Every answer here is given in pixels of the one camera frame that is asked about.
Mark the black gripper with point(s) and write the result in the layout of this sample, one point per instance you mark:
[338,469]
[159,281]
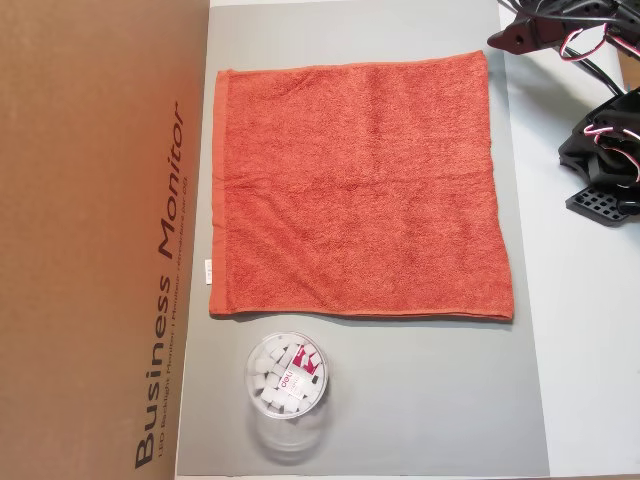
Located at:
[517,36]

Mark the orange terry towel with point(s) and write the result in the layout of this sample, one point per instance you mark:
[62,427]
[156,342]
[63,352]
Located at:
[360,190]

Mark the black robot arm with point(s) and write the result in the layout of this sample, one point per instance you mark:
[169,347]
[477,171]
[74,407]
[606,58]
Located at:
[600,130]

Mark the grey paper mat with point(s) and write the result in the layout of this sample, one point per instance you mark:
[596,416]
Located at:
[425,390]

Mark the clear jar of white erasers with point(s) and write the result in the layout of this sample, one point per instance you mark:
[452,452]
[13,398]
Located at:
[287,375]

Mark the brown cardboard monitor box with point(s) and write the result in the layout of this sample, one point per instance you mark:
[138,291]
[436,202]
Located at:
[90,225]

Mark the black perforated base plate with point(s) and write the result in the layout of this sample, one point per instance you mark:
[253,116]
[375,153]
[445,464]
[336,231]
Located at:
[595,202]

